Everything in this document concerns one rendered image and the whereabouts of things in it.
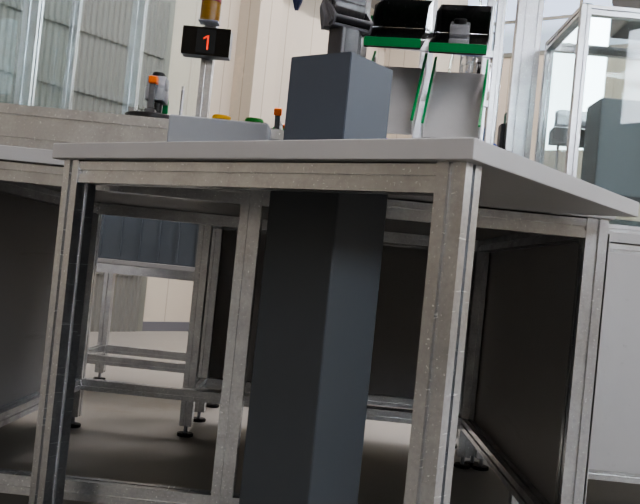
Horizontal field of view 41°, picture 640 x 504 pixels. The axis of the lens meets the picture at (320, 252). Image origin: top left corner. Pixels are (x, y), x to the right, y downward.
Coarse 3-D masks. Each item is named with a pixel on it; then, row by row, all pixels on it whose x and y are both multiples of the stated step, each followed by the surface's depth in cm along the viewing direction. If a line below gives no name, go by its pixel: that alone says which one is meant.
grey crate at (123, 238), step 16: (112, 224) 389; (128, 224) 389; (144, 224) 389; (160, 224) 388; (176, 224) 389; (192, 224) 389; (112, 240) 389; (128, 240) 389; (144, 240) 389; (160, 240) 389; (176, 240) 389; (192, 240) 389; (112, 256) 389; (128, 256) 389; (144, 256) 389; (160, 256) 389; (176, 256) 388; (192, 256) 388
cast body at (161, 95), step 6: (156, 72) 203; (162, 78) 202; (162, 84) 202; (168, 84) 206; (156, 90) 201; (162, 90) 201; (168, 90) 206; (156, 96) 201; (162, 96) 201; (162, 102) 203
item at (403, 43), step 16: (384, 0) 219; (400, 0) 218; (416, 0) 217; (384, 16) 220; (400, 16) 219; (416, 16) 218; (432, 16) 217; (384, 32) 214; (400, 32) 214; (416, 32) 214; (400, 48) 195; (416, 48) 194
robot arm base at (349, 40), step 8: (336, 32) 159; (344, 32) 159; (352, 32) 159; (360, 32) 161; (328, 40) 160; (336, 40) 159; (344, 40) 159; (352, 40) 160; (360, 40) 163; (328, 48) 160; (336, 48) 159; (344, 48) 159; (352, 48) 160; (360, 48) 163
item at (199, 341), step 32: (224, 256) 353; (384, 256) 352; (416, 256) 352; (224, 288) 353; (256, 288) 353; (384, 288) 352; (416, 288) 351; (192, 320) 317; (224, 320) 353; (256, 320) 352; (384, 320) 351; (416, 320) 351; (192, 352) 317; (224, 352) 352; (384, 352) 351; (416, 352) 351; (192, 384) 316; (384, 384) 351; (192, 416) 317
